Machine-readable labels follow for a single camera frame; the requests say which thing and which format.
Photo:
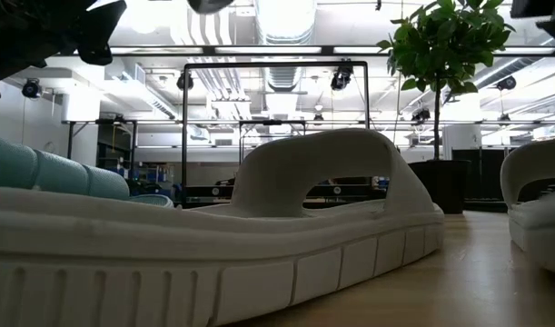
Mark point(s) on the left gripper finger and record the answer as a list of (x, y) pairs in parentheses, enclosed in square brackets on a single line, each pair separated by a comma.
[(97, 32), (209, 5)]

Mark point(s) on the teal round object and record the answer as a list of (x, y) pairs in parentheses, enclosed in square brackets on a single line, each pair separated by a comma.
[(54, 175)]

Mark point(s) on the green potted plant black pot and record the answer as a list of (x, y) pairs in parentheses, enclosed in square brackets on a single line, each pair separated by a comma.
[(440, 45)]

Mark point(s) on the black overhead beam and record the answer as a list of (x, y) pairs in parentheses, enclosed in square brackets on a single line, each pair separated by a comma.
[(327, 50)]

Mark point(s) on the blue storage bins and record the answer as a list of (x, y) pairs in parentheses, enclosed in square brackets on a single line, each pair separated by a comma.
[(156, 175)]

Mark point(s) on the black room divider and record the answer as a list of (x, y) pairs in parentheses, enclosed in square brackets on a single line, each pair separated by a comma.
[(481, 172)]

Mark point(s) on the black hanging ceiling camera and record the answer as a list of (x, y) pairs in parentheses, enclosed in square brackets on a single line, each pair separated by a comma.
[(185, 82), (341, 78), (32, 88), (421, 114), (506, 83)]

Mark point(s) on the silver ceiling air duct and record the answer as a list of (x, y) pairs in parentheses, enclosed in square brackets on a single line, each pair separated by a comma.
[(284, 22)]

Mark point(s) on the black metal frame shelf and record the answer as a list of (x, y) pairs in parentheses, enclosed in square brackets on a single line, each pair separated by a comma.
[(185, 136)]

